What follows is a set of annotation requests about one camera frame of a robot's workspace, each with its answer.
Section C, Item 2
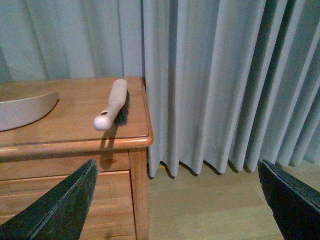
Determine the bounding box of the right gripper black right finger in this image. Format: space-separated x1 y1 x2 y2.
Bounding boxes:
258 160 320 240

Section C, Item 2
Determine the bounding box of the light grey curtain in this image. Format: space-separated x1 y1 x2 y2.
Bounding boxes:
0 0 320 176

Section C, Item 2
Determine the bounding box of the beige plastic dustpan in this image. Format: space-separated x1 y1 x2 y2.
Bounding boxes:
0 91 60 131

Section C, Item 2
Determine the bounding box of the wooden nightstand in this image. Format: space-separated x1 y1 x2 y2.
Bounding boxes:
0 76 154 240

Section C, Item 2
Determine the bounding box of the beige hand brush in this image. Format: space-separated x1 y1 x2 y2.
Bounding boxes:
93 79 130 131

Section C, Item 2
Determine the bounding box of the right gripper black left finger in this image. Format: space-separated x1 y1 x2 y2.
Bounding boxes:
0 159 98 240

